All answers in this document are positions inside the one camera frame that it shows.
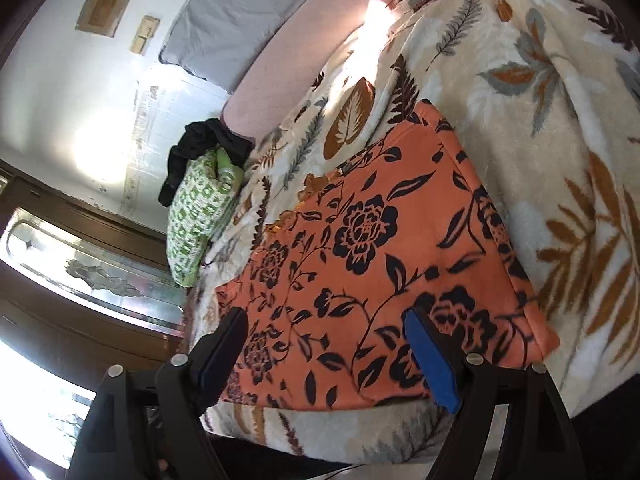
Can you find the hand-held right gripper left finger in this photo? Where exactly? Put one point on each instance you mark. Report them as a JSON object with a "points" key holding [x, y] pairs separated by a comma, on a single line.
{"points": [[220, 355]]}

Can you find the wooden door with patterned glass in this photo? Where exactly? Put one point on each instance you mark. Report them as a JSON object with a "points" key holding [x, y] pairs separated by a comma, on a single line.
{"points": [[75, 270]]}

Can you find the beige wall switch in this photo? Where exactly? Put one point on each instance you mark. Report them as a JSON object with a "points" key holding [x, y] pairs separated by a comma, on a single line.
{"points": [[144, 35]]}

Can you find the orange floral shirt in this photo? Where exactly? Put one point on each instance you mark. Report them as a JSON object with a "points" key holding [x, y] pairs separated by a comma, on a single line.
{"points": [[400, 220]]}

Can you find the green patterned pillow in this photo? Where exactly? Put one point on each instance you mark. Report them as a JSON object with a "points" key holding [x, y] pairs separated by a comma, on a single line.
{"points": [[200, 210]]}

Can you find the cream leaf-print blanket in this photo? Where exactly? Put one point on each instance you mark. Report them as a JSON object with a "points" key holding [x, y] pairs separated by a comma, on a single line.
{"points": [[550, 135]]}

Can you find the grey pillow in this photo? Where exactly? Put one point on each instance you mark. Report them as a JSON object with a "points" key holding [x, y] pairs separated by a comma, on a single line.
{"points": [[240, 25]]}

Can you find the black cloth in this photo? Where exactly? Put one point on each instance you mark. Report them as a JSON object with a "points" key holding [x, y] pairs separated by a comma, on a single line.
{"points": [[200, 135]]}

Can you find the pink long pillow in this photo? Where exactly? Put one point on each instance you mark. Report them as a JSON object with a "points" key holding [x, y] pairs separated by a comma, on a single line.
{"points": [[310, 60]]}

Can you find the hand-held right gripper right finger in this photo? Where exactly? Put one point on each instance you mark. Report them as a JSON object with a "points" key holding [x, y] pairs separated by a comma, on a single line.
{"points": [[432, 360]]}

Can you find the beige wall plaque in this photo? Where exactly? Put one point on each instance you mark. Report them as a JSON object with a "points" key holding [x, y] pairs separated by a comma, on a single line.
{"points": [[107, 2]]}

